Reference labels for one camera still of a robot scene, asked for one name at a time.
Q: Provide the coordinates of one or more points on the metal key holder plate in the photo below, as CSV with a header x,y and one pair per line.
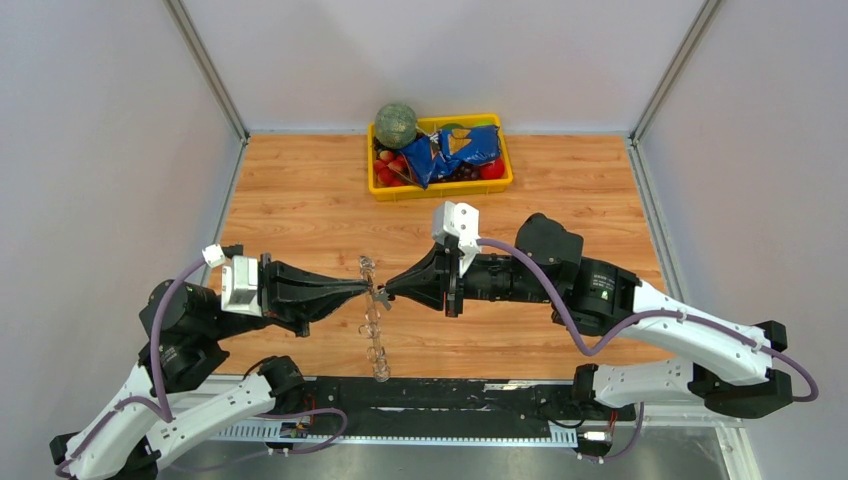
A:
x,y
376,353

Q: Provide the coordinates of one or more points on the strawberries in bin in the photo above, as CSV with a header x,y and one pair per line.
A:
x,y
391,169

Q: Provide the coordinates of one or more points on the blue snack bag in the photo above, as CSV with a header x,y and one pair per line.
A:
x,y
451,155

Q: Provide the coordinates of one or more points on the red tomato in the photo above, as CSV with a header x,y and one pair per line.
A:
x,y
493,170

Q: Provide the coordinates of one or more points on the silver key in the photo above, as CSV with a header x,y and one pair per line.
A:
x,y
382,298

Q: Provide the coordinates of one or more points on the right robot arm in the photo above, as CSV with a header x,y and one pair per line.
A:
x,y
727,367

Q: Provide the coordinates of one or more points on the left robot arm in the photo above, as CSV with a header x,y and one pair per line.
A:
x,y
138,433

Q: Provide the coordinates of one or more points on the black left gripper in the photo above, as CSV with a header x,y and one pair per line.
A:
x,y
294,296

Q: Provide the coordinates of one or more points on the yellow plastic bin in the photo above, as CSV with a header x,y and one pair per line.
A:
x,y
440,190

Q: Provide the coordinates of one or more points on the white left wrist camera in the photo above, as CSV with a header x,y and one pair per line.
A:
x,y
240,278

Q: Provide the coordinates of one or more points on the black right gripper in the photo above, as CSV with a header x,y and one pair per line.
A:
x,y
435,280

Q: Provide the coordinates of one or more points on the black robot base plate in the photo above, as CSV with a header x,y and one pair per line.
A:
x,y
437,408

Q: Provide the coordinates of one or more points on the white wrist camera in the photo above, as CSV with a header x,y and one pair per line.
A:
x,y
240,278
458,221

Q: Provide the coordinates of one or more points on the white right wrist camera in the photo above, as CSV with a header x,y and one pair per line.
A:
x,y
458,221

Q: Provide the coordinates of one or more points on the green melon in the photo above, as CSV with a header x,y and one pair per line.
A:
x,y
395,125

